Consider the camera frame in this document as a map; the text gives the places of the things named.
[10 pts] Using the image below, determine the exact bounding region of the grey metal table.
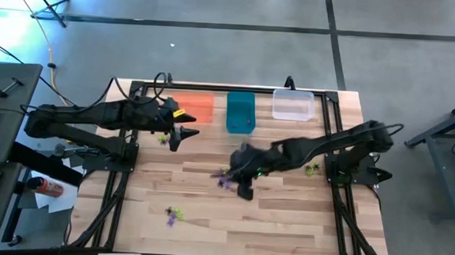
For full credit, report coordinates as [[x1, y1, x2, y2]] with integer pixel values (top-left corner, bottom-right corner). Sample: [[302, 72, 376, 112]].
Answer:
[[400, 94, 455, 225]]

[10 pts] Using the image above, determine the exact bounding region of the orange spray can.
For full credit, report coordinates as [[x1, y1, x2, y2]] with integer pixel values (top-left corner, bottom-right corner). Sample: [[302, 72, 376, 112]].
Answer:
[[25, 176, 65, 199]]

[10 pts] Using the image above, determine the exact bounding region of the black light stand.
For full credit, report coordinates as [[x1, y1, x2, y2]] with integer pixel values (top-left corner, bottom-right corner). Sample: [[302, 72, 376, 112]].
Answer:
[[23, 0, 71, 29]]

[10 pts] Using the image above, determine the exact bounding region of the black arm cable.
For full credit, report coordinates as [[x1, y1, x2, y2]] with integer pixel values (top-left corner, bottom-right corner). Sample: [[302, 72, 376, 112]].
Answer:
[[18, 65, 171, 121]]

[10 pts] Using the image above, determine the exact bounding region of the white paper sheet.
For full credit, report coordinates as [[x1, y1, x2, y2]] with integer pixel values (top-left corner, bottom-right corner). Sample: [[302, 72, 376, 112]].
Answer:
[[33, 170, 80, 216]]

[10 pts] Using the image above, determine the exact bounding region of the black floor cable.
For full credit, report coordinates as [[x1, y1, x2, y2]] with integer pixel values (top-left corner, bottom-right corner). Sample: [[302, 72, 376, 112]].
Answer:
[[0, 36, 82, 109]]

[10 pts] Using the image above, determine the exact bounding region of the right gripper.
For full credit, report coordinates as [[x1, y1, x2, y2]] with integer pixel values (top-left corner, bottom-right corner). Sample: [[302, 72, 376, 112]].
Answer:
[[227, 141, 293, 204]]

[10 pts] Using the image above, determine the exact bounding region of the black slanted beam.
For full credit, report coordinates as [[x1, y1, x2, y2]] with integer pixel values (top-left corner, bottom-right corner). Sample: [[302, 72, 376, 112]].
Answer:
[[8, 141, 85, 187]]

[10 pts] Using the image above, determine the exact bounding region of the black aluminium table frame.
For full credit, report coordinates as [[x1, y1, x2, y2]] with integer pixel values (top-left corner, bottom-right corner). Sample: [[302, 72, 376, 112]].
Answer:
[[66, 76, 397, 255]]

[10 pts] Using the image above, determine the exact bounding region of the teal plastic bin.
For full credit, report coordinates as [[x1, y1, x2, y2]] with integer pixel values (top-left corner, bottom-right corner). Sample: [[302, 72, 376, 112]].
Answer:
[[225, 91, 257, 136]]

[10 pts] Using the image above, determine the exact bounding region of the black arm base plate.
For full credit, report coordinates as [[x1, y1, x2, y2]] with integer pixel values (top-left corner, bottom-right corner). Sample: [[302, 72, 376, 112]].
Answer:
[[323, 151, 395, 188], [81, 140, 141, 174]]

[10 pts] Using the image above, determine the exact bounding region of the yellow cable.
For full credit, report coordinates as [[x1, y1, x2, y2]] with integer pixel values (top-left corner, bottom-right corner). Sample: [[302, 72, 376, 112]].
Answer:
[[1, 0, 76, 108]]

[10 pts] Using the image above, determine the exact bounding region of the clear plastic bin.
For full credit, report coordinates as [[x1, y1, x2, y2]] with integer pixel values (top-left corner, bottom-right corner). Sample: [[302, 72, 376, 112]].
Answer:
[[271, 89, 316, 122]]

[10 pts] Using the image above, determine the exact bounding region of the orange plastic bin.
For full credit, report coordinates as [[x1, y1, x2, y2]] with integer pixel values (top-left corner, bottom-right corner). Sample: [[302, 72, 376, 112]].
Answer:
[[173, 91, 216, 124]]

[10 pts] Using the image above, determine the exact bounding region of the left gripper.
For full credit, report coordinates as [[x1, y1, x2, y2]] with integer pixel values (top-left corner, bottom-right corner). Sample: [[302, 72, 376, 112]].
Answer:
[[149, 96, 201, 153]]

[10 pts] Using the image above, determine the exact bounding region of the black caster wheel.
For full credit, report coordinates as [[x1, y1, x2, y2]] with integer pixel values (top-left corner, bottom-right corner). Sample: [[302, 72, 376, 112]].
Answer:
[[6, 234, 25, 249]]

